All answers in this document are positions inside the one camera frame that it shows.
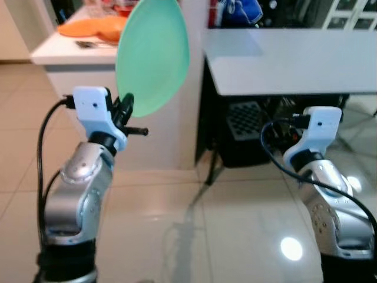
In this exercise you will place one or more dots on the orange plastic plate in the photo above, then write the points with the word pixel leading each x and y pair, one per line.
pixel 79 28

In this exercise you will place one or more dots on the silver metal cutlery piece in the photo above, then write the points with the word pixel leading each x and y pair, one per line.
pixel 88 44

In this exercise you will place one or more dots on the orange plastic bowl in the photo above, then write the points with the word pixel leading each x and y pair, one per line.
pixel 111 34

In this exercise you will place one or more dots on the green plastic plate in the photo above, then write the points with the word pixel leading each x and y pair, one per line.
pixel 154 59

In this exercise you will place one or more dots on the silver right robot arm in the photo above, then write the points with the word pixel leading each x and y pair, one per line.
pixel 336 218

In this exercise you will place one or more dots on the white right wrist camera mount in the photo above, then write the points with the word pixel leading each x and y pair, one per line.
pixel 318 132

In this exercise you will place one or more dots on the white table with black legs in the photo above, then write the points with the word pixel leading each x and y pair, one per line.
pixel 283 59

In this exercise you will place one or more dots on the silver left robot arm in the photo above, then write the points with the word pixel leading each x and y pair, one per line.
pixel 76 194

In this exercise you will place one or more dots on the black plastic crate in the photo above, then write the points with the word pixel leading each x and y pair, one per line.
pixel 244 121

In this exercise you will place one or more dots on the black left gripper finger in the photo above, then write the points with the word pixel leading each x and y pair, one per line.
pixel 127 105

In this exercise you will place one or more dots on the red plastic holder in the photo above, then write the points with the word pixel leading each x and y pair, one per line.
pixel 123 9

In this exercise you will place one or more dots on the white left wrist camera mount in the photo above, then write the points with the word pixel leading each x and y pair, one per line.
pixel 91 109

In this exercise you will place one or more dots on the red cardboard box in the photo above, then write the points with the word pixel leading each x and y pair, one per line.
pixel 215 13

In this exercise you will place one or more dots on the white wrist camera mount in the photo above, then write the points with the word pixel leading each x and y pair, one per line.
pixel 318 132
pixel 91 109

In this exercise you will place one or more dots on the white lattice shelf unit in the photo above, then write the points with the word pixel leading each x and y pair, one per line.
pixel 350 13

